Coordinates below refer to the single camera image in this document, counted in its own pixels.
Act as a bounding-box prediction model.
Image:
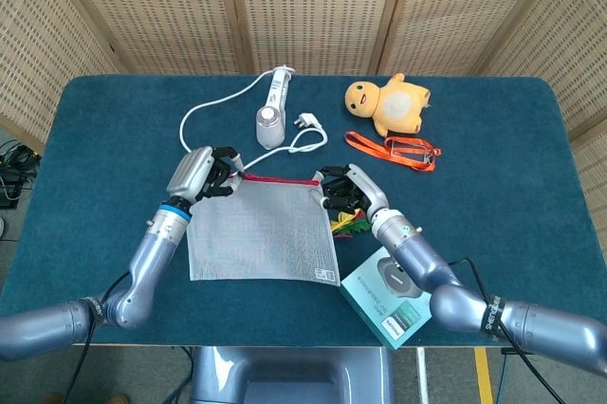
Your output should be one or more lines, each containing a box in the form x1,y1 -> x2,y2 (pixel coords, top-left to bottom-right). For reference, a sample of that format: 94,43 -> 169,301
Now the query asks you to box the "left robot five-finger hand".
164,145 -> 247,204

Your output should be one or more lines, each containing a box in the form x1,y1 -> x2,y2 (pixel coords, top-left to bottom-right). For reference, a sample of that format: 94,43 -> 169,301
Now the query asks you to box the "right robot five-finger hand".
315,163 -> 391,215

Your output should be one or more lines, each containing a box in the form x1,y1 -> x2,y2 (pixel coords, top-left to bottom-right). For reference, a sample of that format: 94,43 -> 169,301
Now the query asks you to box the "mesh zipper pouch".
186,172 -> 341,286

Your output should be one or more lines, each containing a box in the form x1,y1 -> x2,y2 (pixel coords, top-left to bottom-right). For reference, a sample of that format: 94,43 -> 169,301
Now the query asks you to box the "colourful feather shuttlecock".
330,207 -> 376,238

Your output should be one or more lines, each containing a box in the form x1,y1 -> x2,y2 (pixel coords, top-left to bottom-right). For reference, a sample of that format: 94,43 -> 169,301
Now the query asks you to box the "yellow plush duck toy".
344,72 -> 432,136

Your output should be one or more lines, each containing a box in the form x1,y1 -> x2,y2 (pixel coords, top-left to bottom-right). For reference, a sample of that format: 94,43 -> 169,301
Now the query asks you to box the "white handheld steamer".
255,65 -> 296,150

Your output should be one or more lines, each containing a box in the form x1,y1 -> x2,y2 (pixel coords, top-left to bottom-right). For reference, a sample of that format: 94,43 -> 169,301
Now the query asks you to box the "teal speaker product box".
340,246 -> 433,351

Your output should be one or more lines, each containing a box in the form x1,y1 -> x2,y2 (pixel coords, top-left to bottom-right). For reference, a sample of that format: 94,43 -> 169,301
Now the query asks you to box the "blue felt table cover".
0,74 -> 599,349

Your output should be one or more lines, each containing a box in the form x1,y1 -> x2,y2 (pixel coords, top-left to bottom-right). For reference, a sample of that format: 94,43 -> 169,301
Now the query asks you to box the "woven rattan folding screen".
0,0 -> 607,234

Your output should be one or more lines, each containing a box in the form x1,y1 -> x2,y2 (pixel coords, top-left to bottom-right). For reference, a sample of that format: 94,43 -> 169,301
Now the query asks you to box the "white table leg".
414,347 -> 431,404

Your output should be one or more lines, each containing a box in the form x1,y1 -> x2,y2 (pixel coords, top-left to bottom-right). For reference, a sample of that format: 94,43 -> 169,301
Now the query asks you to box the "grey robot torso base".
189,346 -> 395,404

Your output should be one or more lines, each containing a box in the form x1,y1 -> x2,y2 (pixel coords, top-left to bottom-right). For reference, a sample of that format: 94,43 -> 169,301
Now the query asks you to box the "orange lanyard with badge holder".
344,130 -> 445,173

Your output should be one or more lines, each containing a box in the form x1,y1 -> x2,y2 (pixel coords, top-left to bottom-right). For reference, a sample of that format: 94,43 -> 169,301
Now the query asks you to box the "white power cord with plug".
178,69 -> 329,173

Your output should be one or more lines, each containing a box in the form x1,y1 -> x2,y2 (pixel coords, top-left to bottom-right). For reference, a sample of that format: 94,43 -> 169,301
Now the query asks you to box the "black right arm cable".
445,257 -> 542,404

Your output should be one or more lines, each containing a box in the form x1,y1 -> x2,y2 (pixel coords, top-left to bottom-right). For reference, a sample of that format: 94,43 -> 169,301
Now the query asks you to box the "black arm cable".
61,270 -> 134,404
445,257 -> 542,404

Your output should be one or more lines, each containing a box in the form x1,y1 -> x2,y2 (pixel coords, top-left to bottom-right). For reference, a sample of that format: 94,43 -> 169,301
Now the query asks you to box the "black floor cables bundle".
0,138 -> 42,209

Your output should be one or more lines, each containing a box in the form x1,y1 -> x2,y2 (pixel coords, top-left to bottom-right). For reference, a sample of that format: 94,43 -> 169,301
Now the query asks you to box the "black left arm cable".
61,270 -> 134,404

